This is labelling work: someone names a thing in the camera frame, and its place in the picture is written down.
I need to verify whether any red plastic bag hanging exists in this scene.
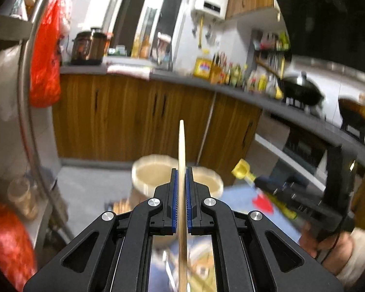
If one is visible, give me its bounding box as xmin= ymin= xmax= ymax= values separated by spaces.
xmin=29 ymin=0 xmax=64 ymax=108

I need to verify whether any blue cartoon cloth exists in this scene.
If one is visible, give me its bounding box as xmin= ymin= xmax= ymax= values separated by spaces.
xmin=148 ymin=184 xmax=301 ymax=291

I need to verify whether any yellow green plastic spoon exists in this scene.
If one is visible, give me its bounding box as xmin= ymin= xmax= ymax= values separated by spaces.
xmin=231 ymin=159 xmax=297 ymax=220

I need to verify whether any red bag lower left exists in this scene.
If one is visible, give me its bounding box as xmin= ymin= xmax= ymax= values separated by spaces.
xmin=0 ymin=203 xmax=37 ymax=291

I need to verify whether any yellow oil bottle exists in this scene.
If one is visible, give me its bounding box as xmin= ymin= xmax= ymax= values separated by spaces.
xmin=193 ymin=57 xmax=212 ymax=80

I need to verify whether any electric pressure cooker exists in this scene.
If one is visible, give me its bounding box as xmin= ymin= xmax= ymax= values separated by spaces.
xmin=70 ymin=27 xmax=107 ymax=65

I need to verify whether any wooden chopstick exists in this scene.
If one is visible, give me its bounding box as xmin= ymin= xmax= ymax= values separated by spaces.
xmin=177 ymin=119 xmax=188 ymax=292

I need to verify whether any cream ceramic utensil holder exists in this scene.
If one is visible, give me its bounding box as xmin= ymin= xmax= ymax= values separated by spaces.
xmin=128 ymin=154 xmax=223 ymax=209

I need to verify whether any black range hood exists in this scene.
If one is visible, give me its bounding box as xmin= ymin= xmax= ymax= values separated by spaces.
xmin=276 ymin=0 xmax=365 ymax=73

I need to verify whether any chrome cart rail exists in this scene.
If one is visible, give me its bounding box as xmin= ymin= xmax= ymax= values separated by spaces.
xmin=18 ymin=0 xmax=74 ymax=241

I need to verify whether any person's right hand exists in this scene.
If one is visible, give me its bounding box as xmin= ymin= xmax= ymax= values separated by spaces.
xmin=299 ymin=223 xmax=353 ymax=266

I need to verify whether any brown wok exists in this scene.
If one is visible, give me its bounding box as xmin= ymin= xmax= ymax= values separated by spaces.
xmin=338 ymin=97 xmax=365 ymax=144

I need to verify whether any black wok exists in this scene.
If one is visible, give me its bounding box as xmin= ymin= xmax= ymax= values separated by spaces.
xmin=256 ymin=58 xmax=324 ymax=111

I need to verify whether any white towel on counter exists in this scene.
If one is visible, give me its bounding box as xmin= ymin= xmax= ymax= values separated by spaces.
xmin=107 ymin=64 xmax=153 ymax=81

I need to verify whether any knife block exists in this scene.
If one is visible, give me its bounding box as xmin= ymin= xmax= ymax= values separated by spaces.
xmin=209 ymin=51 xmax=227 ymax=84

